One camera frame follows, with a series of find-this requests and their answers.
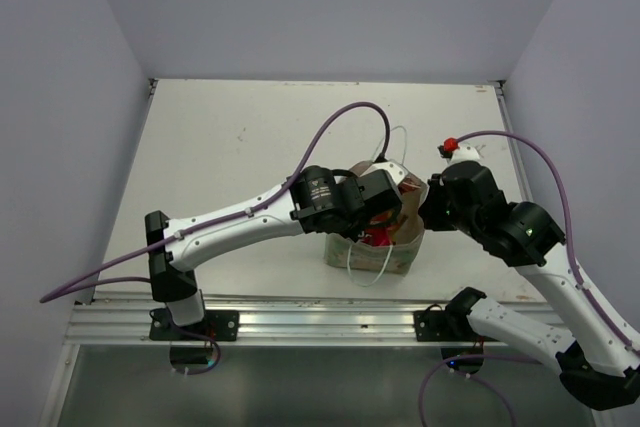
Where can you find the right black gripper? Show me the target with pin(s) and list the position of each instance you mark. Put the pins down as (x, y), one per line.
(429, 207)

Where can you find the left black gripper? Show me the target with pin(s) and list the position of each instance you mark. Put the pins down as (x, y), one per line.
(352, 232)

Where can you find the pink Real crisps bag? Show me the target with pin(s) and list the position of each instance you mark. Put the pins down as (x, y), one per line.
(375, 237)

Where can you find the red orange snack bag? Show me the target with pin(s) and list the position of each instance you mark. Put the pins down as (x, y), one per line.
(402, 223)

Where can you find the green printed paper bag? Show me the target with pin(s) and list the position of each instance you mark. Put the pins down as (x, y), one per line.
(364, 264)

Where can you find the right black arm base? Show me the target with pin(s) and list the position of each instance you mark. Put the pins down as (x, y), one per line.
(437, 324)

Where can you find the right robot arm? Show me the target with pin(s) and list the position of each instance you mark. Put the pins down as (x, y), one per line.
(592, 353)

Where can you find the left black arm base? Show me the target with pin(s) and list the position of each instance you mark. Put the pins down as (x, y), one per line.
(220, 325)

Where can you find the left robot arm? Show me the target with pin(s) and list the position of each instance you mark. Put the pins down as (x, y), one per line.
(317, 200)

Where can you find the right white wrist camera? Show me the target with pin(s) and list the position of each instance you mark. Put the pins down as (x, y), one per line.
(465, 152)

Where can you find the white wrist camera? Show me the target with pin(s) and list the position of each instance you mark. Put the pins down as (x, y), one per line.
(397, 172)
(465, 152)

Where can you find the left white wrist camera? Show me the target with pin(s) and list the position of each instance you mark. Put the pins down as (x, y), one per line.
(397, 172)

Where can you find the aluminium rail frame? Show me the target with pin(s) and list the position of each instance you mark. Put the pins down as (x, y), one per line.
(123, 318)

